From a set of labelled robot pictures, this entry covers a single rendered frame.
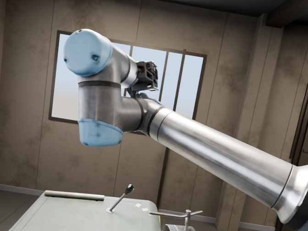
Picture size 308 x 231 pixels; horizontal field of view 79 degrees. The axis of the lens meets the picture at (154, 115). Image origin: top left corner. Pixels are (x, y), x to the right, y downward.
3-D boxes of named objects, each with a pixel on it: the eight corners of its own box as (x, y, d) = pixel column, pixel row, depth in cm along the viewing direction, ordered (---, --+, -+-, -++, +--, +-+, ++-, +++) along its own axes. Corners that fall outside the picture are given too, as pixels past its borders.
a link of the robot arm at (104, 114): (142, 141, 38) (141, 87, 38) (97, 150, 29) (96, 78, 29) (115, 139, 43) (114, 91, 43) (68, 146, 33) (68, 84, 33)
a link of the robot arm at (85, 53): (58, 80, 30) (57, 28, 30) (98, 90, 41) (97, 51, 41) (101, 76, 28) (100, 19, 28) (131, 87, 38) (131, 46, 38)
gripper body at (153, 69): (159, 92, 54) (145, 85, 42) (132, 95, 56) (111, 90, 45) (157, 65, 54) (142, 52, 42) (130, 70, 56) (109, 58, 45)
